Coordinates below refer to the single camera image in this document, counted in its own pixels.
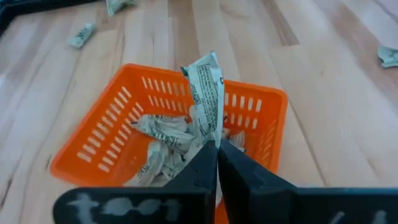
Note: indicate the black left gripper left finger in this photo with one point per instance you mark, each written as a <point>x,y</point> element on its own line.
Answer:
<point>140,205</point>

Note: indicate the green white sweetener packet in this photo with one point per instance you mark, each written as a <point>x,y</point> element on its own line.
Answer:
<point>388,57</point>
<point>205,93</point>
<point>161,127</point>
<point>155,161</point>
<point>82,35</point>
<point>119,6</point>

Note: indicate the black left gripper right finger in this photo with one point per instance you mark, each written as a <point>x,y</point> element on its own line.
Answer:
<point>280,205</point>

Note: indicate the orange slotted plastic basket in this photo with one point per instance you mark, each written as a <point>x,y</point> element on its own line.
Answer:
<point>267,102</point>

